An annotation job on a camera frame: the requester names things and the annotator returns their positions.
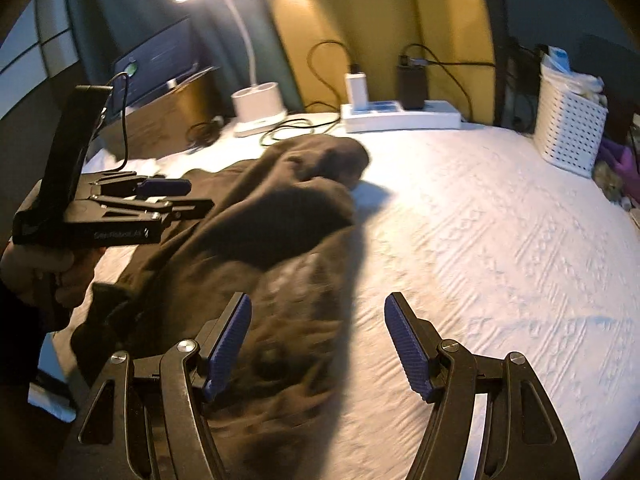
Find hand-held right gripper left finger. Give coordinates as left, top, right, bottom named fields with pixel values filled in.
left=57, top=292, right=253, bottom=480

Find black braided cable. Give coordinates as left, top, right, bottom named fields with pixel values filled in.
left=101, top=71, right=132, bottom=172

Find white textured bedspread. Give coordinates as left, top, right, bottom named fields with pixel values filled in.
left=27, top=119, right=640, bottom=480

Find black charger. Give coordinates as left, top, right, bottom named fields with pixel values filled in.
left=397, top=64, right=427, bottom=111

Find dark teal curtain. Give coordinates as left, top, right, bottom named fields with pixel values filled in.
left=64, top=0, right=307, bottom=127

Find cardboard box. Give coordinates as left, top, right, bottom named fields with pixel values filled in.
left=101, top=66, right=222, bottom=162

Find black thin charger cable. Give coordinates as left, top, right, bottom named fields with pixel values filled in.
left=399, top=42, right=502, bottom=75

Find black coiled charger cable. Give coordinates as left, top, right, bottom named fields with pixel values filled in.
left=259, top=40, right=363, bottom=149

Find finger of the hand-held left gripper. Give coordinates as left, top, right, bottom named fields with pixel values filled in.
left=88, top=194, right=217, bottom=222
left=94, top=171, right=194, bottom=199

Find white charger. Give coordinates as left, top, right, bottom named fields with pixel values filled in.
left=345, top=72, right=371, bottom=108

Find black bundled cable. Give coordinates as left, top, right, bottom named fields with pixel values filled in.
left=186, top=116, right=227, bottom=149

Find person's left hand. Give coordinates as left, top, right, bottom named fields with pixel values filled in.
left=0, top=241, right=105, bottom=307

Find dark brown printed T-shirt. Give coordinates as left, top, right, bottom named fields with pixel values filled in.
left=70, top=136, right=372, bottom=480

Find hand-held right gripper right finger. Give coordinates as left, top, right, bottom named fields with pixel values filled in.
left=384, top=291, right=582, bottom=480

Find yellow curtain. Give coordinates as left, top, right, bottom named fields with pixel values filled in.
left=269, top=0, right=497, bottom=117

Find white power strip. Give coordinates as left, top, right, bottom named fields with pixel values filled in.
left=340, top=100, right=463, bottom=134

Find white and blue packets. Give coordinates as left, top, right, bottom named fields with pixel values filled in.
left=541, top=45, right=605, bottom=97

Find white desk lamp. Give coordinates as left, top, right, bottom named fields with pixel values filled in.
left=167, top=0, right=289, bottom=139

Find purple cloth item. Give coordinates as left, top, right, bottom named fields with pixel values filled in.
left=596, top=137, right=640, bottom=187

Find white plastic basket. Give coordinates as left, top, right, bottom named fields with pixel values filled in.
left=532, top=62, right=609, bottom=179

